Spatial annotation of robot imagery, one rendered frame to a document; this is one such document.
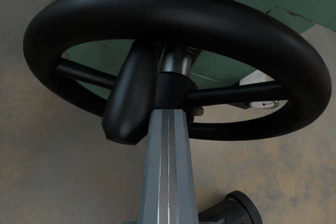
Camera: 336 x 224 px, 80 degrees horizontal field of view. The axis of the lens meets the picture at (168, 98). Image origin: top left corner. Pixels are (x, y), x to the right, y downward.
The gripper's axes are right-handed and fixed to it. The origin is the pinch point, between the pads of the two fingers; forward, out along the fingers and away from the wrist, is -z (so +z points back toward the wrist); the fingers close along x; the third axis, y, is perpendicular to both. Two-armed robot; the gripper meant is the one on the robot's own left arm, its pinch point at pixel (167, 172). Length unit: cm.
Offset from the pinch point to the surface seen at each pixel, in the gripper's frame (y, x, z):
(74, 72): -2.5, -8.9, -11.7
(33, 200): -76, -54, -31
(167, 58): -3.6, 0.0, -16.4
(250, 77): -22, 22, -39
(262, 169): -99, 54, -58
